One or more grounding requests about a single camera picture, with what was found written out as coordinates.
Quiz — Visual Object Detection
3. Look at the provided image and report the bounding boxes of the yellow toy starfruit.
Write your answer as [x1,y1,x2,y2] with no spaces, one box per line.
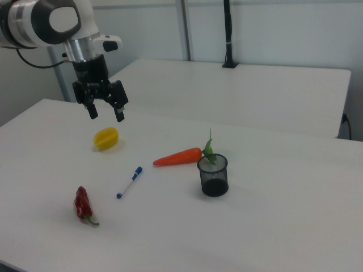
[93,126,119,151]

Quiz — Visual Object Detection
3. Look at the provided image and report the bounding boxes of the black mesh pen cup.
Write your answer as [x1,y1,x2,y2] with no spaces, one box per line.
[197,153,229,198]

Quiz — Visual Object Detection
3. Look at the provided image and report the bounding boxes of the grey partition frame post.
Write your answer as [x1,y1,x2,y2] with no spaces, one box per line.
[175,0,195,62]

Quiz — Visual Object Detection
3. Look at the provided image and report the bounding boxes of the black camera pole with base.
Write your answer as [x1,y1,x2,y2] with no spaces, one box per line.
[221,0,239,69]

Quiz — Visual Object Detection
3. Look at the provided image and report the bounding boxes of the white marker pen blue cap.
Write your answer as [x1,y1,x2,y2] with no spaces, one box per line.
[115,166,143,199]

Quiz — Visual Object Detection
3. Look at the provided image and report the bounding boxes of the orange toy carrot green leaves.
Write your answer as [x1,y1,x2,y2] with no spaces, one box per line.
[152,127,217,167]

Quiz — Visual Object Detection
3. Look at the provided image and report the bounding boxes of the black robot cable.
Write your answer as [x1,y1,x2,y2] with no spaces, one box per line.
[15,48,72,69]

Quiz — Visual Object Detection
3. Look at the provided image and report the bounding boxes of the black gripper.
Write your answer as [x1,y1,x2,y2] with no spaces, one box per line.
[71,54,129,123]

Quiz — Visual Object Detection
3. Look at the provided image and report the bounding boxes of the red toy chili pepper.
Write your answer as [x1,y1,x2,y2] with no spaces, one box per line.
[73,186,100,227]

